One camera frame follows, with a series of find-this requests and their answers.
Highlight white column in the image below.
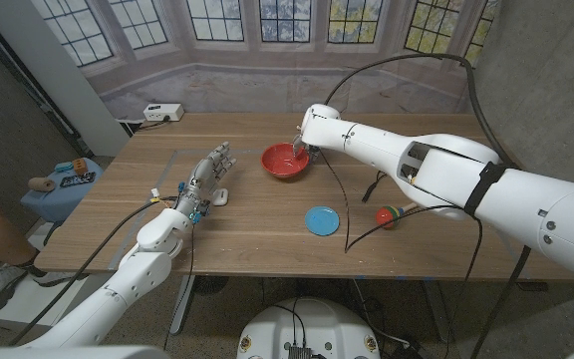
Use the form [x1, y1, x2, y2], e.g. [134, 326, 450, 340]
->
[0, 0, 132, 159]

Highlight red bowl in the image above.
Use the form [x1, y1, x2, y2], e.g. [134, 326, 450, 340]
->
[260, 143, 312, 180]

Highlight grey finned torso module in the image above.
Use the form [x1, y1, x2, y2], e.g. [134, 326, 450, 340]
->
[286, 343, 316, 359]

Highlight black round fan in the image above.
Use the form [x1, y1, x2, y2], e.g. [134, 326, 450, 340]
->
[195, 275, 231, 296]

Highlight brown twine ball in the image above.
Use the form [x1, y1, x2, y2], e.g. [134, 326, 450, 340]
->
[28, 177, 57, 193]

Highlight black power strip cable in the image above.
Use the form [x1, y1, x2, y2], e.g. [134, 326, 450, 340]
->
[130, 115, 172, 136]

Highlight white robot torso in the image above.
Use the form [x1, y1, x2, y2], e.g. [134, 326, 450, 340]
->
[236, 297, 382, 359]

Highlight colourful toy maraca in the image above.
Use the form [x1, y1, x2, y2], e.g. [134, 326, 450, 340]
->
[375, 201, 418, 230]

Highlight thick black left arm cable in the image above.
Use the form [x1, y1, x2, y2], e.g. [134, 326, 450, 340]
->
[7, 198, 178, 346]

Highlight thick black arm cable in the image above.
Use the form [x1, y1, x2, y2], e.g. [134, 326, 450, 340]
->
[322, 52, 532, 359]
[7, 198, 178, 346]

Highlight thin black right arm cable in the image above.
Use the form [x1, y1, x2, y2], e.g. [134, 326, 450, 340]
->
[319, 149, 485, 359]

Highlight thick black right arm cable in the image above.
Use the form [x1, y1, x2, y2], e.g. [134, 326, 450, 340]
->
[322, 52, 532, 359]

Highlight white floor cable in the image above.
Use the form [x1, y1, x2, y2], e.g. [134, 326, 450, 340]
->
[354, 278, 413, 349]

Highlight black torso cable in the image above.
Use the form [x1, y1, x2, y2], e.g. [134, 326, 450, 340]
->
[270, 297, 309, 346]

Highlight grey table leg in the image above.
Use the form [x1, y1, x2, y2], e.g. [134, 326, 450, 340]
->
[168, 275, 198, 335]
[421, 279, 455, 344]

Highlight white power strip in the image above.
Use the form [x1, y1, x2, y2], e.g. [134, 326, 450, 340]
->
[143, 103, 185, 124]

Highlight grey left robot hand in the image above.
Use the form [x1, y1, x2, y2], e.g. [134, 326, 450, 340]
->
[173, 141, 237, 224]

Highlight blue round lid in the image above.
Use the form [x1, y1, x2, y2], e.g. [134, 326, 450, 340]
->
[304, 205, 341, 237]

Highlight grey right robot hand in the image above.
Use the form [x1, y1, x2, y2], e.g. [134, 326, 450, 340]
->
[291, 134, 321, 164]

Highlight printed window backdrop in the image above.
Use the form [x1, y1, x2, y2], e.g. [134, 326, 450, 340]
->
[30, 0, 500, 121]

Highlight white floor mat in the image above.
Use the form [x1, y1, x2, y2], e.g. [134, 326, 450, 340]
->
[0, 233, 99, 325]

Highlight black remote control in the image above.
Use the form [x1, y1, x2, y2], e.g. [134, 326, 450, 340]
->
[59, 172, 97, 189]

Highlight light blue stool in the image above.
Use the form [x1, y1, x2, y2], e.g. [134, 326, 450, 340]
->
[20, 158, 105, 224]

